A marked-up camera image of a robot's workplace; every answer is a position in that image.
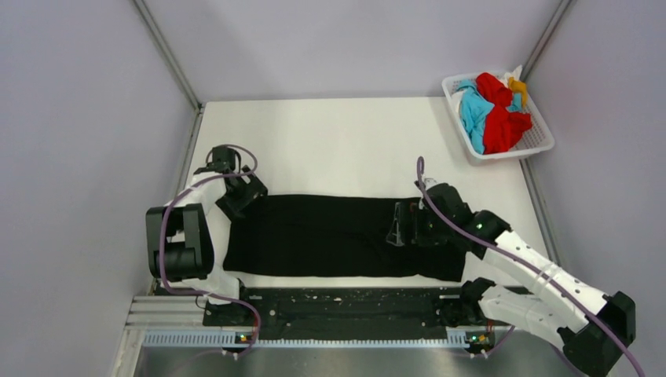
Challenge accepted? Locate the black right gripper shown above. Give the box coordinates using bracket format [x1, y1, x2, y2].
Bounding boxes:
[387, 201, 453, 245]

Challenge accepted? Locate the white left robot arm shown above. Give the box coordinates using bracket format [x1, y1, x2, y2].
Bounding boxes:
[145, 144, 268, 325]

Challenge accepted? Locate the light blue t-shirt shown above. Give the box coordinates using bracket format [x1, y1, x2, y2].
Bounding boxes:
[456, 79, 493, 155]

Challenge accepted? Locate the white plastic laundry basket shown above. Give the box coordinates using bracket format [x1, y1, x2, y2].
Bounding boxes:
[441, 70, 555, 164]

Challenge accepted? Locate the black t-shirt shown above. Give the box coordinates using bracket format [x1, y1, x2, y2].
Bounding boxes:
[223, 195, 466, 282]

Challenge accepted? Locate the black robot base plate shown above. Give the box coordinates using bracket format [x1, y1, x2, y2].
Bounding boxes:
[156, 286, 514, 342]

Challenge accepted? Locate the white slotted cable duct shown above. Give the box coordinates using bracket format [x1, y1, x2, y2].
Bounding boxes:
[143, 330, 488, 349]

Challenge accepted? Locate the red t-shirt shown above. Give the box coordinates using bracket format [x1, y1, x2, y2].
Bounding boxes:
[476, 72, 532, 155]

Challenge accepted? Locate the white t-shirt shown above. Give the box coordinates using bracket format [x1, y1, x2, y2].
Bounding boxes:
[499, 64, 523, 87]

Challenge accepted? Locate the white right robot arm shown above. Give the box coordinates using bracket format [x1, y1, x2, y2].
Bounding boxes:
[386, 183, 636, 376]

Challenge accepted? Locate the yellow t-shirt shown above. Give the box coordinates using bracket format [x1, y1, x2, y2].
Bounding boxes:
[507, 76, 529, 108]

